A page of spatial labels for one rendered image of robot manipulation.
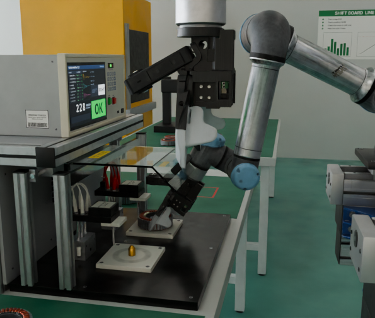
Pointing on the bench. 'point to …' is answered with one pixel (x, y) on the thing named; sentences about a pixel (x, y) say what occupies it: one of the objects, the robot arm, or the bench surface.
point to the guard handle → (179, 165)
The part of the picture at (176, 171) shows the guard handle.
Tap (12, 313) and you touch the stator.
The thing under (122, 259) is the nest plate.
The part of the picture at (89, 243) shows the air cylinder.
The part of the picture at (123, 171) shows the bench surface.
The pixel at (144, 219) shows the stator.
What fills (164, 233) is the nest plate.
